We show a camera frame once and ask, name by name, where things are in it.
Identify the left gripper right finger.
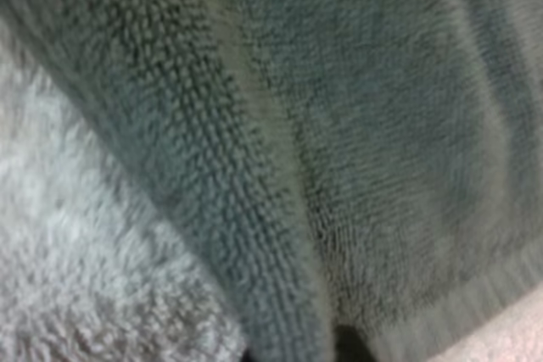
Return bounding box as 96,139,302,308
332,324,374,362

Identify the dark grey-green towel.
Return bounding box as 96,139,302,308
0,0,543,362

